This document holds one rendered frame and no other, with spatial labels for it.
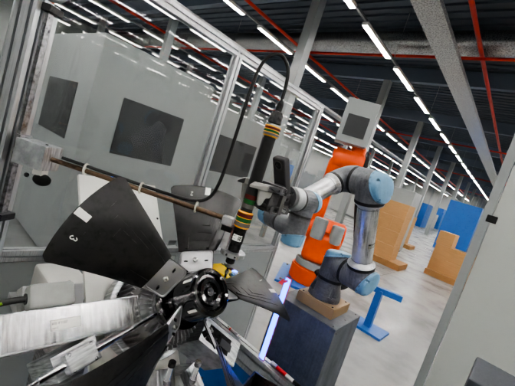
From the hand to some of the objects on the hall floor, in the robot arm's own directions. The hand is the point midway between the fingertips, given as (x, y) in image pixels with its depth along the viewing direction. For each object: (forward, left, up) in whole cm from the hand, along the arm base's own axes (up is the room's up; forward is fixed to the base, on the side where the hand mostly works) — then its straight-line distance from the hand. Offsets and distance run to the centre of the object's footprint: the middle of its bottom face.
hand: (247, 181), depth 85 cm
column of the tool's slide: (+31, -62, -151) cm, 166 cm away
